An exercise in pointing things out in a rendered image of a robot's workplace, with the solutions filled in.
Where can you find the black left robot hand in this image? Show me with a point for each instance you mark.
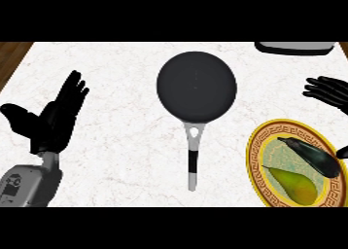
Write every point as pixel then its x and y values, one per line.
pixel 55 120

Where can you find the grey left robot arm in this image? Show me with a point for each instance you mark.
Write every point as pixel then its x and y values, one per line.
pixel 25 184

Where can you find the green pear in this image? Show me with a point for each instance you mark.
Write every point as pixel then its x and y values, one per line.
pixel 296 186

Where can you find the yellow patterned plate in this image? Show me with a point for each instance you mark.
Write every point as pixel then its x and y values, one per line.
pixel 267 155

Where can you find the dark grey frying pan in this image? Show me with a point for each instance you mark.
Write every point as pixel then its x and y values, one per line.
pixel 196 94

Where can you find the dark purple eggplant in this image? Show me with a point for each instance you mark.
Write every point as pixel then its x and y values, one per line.
pixel 315 155

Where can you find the grey and black appliance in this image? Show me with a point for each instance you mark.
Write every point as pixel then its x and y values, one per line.
pixel 296 47

